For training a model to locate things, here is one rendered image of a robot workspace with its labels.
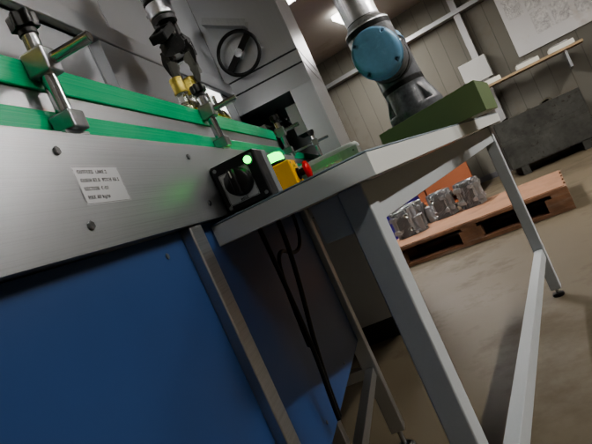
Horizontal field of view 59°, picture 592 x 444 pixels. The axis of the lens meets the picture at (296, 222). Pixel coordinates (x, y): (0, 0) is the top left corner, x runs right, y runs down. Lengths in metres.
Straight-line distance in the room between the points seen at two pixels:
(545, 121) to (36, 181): 6.56
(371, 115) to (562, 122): 2.93
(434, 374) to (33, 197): 0.56
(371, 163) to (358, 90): 7.85
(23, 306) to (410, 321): 0.50
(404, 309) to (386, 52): 0.71
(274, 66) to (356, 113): 6.09
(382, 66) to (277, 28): 1.29
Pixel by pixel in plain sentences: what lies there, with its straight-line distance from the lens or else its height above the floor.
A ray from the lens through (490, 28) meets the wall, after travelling 8.12.
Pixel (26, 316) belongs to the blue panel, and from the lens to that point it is 0.44.
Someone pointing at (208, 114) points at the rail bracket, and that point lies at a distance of 0.99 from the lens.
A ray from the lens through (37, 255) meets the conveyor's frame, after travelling 0.44.
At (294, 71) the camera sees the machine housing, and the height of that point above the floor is 1.31.
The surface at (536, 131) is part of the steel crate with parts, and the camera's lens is 6.82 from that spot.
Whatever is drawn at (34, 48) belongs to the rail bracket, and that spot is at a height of 0.97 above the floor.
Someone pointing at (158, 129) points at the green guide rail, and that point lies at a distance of 0.79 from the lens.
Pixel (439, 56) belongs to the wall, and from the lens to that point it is 8.20.
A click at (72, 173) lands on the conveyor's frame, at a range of 0.53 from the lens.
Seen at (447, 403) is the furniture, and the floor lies 0.38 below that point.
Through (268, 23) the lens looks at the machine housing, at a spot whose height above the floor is 1.56.
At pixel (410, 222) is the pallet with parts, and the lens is 4.29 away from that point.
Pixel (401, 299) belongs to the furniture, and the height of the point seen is 0.54.
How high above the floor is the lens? 0.71
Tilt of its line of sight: 1 degrees down
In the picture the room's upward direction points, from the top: 25 degrees counter-clockwise
